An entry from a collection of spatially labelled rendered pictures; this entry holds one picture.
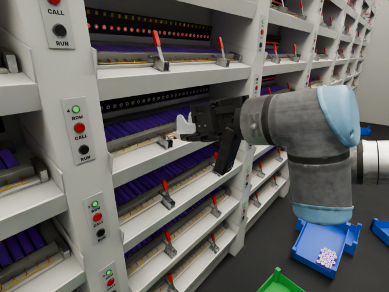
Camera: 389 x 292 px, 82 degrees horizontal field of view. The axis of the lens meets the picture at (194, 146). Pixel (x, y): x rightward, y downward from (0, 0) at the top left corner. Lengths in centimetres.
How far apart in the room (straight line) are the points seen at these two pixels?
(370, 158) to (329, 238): 104
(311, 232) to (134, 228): 110
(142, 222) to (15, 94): 43
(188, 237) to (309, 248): 77
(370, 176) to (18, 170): 65
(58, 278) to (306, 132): 56
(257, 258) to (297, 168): 102
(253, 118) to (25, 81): 36
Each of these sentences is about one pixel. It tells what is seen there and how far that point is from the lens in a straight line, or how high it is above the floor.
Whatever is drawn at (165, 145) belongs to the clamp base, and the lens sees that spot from 61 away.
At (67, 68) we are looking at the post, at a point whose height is 98.
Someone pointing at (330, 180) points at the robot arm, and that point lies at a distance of 39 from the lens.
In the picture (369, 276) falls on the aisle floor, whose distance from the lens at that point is 152.
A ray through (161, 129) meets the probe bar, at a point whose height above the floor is 80.
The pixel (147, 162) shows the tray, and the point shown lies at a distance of 57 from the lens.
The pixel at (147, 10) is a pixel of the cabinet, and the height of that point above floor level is 112.
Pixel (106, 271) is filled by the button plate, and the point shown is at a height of 51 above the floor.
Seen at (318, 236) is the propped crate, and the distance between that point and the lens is 151.
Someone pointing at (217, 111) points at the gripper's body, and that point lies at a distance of 46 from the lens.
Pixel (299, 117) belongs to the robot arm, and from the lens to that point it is 36.
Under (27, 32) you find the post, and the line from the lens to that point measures 43.
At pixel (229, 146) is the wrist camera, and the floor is 83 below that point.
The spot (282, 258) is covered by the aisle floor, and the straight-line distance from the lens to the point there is 140.
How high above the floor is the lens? 100
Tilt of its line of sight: 22 degrees down
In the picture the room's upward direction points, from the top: straight up
